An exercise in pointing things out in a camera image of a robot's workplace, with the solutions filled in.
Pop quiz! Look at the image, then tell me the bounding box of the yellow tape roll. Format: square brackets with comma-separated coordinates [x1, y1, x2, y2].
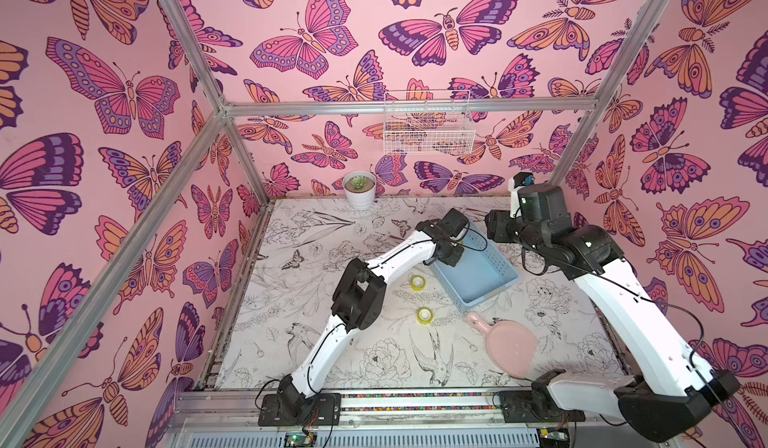
[409, 275, 426, 292]
[416, 307, 434, 325]

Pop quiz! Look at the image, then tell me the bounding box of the pink dustpan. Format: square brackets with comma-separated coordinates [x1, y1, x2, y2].
[465, 312, 538, 379]

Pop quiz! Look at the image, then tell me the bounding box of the white wire wall basket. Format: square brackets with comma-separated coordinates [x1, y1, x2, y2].
[381, 90, 476, 156]

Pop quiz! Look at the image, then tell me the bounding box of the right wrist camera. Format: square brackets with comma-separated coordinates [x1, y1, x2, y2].
[512, 171, 535, 189]

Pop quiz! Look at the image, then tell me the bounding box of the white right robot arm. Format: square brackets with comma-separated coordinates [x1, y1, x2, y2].
[485, 180, 740, 442]

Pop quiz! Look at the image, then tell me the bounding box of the white plant pot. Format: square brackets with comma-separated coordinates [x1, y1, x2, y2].
[342, 171, 376, 211]

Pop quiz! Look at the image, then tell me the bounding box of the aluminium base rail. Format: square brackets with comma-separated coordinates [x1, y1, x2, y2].
[170, 386, 636, 437]

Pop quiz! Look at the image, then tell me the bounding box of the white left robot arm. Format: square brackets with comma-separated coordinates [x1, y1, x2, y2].
[278, 209, 470, 400]

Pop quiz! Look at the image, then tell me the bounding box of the green succulent plant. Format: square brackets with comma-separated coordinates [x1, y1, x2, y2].
[348, 175, 370, 192]

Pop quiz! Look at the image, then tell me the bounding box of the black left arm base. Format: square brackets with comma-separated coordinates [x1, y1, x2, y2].
[258, 375, 342, 427]

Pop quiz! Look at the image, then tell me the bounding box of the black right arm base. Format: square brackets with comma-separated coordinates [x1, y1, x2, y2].
[494, 369, 586, 423]

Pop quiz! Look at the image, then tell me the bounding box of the light blue storage basket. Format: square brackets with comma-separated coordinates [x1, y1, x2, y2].
[430, 221, 520, 314]

